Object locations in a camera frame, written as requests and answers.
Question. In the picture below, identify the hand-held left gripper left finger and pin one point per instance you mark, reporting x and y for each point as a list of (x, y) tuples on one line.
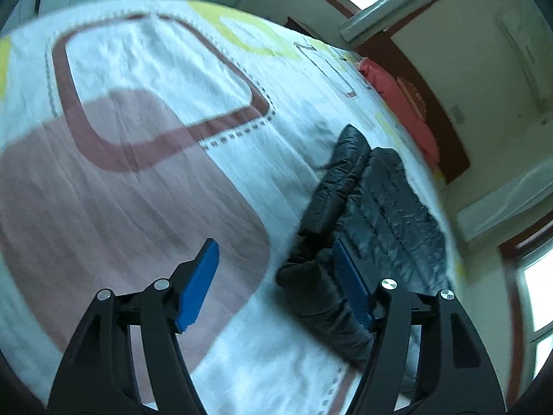
[(198, 285)]

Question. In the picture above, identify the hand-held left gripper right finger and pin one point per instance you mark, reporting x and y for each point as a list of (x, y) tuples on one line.
[(352, 281)]

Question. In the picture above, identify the black puffer jacket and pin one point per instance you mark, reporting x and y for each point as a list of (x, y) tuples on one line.
[(389, 207)]

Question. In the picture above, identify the patterned white bed sheet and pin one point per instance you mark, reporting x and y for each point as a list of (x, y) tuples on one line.
[(142, 190)]

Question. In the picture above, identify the wooden headboard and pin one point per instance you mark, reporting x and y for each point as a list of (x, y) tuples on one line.
[(449, 147)]

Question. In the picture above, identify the long white curtain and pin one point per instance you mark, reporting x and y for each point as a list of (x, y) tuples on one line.
[(505, 207)]

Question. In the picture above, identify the wooden framed side window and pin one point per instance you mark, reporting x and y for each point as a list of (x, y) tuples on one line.
[(533, 302)]

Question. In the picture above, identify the pink pillow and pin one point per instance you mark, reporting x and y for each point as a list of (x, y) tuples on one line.
[(401, 103)]

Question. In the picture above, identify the orange patterned cushion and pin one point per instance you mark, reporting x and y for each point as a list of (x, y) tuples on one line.
[(412, 93)]

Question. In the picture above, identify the pale curtain beside headboard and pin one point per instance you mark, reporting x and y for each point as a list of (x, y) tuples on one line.
[(376, 19)]

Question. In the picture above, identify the wall switch plate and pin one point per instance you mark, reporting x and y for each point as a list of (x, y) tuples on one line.
[(456, 113)]

